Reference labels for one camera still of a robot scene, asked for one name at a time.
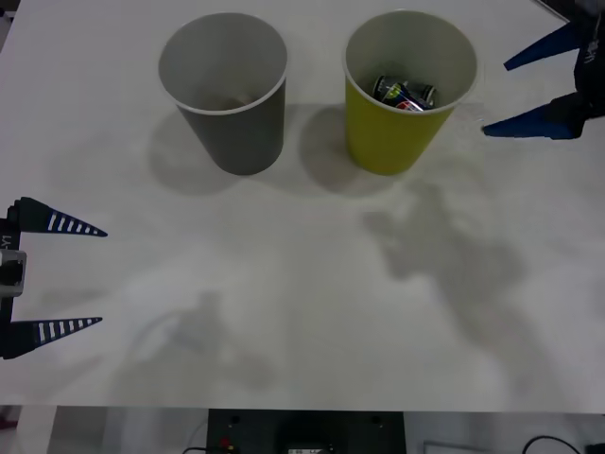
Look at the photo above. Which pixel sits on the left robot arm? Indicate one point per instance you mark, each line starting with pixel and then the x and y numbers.
pixel 12 274

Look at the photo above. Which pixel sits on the black drink can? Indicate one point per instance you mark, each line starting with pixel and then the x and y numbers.
pixel 382 85

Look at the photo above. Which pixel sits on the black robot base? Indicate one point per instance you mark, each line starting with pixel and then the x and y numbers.
pixel 302 432

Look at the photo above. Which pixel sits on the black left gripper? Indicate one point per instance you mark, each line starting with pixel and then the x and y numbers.
pixel 10 234

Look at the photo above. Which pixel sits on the silver drink can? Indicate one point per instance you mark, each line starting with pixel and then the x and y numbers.
pixel 410 100

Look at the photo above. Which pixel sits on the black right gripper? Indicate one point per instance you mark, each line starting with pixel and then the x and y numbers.
pixel 591 71

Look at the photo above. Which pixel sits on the yellow-green plastic bin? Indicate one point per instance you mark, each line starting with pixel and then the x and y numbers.
pixel 387 142

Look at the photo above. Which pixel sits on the grey flat board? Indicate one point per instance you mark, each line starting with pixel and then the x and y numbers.
pixel 555 5

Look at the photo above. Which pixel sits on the grey plastic bin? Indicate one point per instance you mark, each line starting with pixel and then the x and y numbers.
pixel 246 142

